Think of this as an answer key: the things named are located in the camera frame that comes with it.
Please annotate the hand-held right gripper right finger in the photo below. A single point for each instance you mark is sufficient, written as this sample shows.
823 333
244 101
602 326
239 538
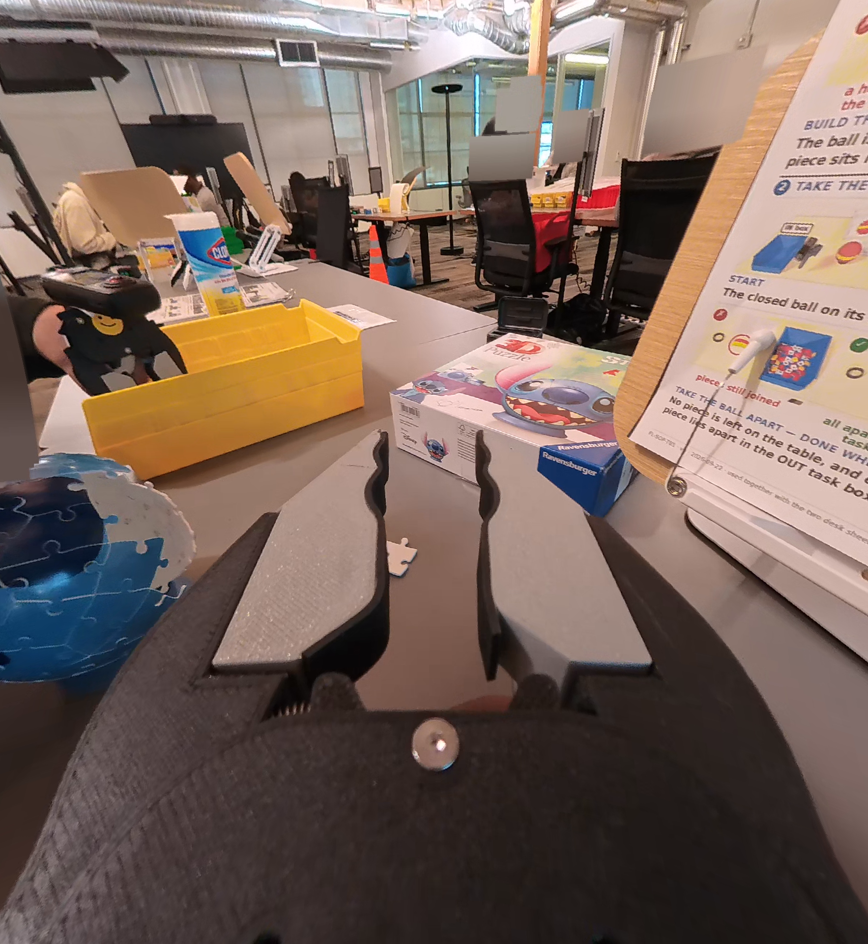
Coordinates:
559 590

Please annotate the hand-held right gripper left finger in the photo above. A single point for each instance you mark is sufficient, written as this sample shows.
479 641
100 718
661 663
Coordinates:
309 582

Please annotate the single white puzzle piece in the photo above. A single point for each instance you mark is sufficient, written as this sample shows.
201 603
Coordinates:
400 557

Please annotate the yellow plastic bin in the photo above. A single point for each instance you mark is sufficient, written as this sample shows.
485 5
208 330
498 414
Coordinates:
242 398

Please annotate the blue puzzle ball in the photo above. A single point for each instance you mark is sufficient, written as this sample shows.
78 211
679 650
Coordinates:
43 582

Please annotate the person's left forearm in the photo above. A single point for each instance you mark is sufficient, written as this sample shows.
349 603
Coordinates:
45 369

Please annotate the cartoon puzzle box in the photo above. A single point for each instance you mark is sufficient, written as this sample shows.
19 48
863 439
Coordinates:
478 413

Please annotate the person's left hand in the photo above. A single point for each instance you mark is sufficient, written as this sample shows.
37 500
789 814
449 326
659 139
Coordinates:
49 332

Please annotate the clear leaflet holder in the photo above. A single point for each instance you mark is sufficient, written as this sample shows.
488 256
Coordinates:
157 258

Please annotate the disinfecting wipes canister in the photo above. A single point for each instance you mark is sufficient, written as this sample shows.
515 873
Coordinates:
209 258

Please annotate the black tripod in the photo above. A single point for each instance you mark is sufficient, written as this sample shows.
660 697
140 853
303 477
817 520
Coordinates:
14 169

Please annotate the white folding stand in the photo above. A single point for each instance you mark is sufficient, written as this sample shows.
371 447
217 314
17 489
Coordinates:
264 247

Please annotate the white board stand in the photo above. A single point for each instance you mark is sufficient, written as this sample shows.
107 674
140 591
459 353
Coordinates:
795 597

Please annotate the white printed paper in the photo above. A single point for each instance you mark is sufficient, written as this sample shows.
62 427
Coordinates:
360 315

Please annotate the black bag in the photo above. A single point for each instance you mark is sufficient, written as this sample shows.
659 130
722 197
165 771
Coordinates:
581 317

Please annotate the small black box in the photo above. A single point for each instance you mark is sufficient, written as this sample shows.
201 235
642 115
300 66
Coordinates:
522 317

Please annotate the orange traffic cone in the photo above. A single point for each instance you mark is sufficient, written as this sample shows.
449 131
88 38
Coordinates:
377 258

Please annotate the wooden office desk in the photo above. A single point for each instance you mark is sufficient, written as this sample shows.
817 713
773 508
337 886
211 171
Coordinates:
412 215

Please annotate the black mesh office chair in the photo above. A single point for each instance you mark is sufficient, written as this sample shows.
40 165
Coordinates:
511 236
655 236

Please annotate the wooden instruction board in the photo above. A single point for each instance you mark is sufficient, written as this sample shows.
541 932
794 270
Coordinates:
707 243

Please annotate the printed instruction sheet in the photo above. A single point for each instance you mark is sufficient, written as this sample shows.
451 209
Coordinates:
810 258

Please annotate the black wall screen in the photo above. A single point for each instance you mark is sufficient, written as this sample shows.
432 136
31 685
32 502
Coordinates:
183 151

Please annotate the silver ceiling duct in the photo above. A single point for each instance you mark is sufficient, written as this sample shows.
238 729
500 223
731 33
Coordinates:
220 15

